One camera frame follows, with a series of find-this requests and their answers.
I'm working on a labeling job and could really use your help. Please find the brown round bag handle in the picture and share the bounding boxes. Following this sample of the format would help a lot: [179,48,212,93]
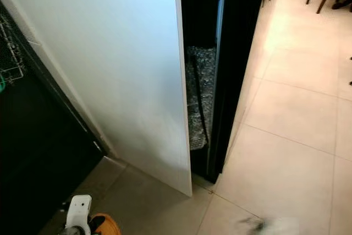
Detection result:
[95,213,122,235]

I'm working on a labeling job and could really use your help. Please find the black fridge body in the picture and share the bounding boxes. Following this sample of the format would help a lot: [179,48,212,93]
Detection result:
[0,4,108,235]

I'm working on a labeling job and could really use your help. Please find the white fridge door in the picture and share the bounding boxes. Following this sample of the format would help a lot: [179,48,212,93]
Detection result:
[0,0,193,197]

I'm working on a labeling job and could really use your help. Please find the speckled granite counter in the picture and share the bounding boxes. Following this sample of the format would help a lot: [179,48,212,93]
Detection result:
[186,45,216,150]

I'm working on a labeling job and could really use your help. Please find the tall black cabinet panel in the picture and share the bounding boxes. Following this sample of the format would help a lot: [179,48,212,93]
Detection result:
[179,0,267,183]

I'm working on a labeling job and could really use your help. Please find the metal wire rack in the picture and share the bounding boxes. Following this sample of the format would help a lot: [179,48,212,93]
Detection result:
[0,9,27,84]

